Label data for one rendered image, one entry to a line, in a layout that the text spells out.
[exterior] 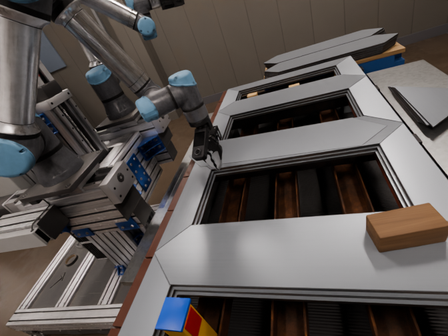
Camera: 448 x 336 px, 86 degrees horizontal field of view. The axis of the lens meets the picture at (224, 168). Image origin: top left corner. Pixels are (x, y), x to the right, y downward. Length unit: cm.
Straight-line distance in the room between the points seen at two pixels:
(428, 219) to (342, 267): 18
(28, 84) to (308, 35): 359
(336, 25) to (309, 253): 366
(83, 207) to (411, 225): 96
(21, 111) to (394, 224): 88
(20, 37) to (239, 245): 69
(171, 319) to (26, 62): 66
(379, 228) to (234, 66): 362
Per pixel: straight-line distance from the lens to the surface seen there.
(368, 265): 58
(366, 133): 92
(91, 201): 99
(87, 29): 86
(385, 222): 58
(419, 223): 59
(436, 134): 109
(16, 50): 76
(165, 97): 76
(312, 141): 91
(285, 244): 61
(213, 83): 411
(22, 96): 78
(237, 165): 89
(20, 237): 108
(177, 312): 57
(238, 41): 392
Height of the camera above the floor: 134
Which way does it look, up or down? 34 degrees down
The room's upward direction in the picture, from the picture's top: 23 degrees counter-clockwise
